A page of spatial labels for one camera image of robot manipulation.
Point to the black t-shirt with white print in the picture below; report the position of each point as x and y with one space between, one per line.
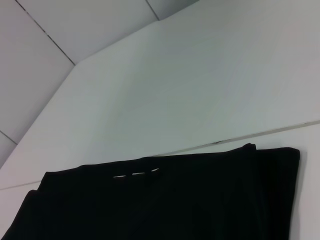
162 205

